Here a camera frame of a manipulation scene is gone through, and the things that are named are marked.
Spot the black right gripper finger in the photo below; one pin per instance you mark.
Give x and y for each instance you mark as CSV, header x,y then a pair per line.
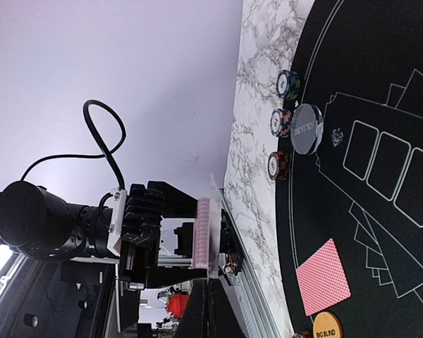
x,y
209,313

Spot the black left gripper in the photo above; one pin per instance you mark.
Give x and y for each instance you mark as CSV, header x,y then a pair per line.
x,y
173,232

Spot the red playing card deck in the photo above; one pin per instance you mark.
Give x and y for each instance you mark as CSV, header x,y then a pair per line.
x,y
206,235

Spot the red card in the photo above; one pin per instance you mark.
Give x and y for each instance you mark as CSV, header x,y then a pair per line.
x,y
322,280

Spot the orange big blind button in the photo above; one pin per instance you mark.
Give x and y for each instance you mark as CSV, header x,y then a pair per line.
x,y
327,325

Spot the red poker chip stack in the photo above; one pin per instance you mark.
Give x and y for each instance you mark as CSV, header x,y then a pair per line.
x,y
278,165

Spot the black white poker chip stack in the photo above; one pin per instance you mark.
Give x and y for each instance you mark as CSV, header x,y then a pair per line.
x,y
280,122

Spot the green poker chip stack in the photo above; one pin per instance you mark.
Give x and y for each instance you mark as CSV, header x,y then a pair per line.
x,y
288,85

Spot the silver dealer button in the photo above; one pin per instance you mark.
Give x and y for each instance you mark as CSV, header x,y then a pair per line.
x,y
307,128

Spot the round black poker mat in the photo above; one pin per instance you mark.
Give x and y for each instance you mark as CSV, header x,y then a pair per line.
x,y
361,64

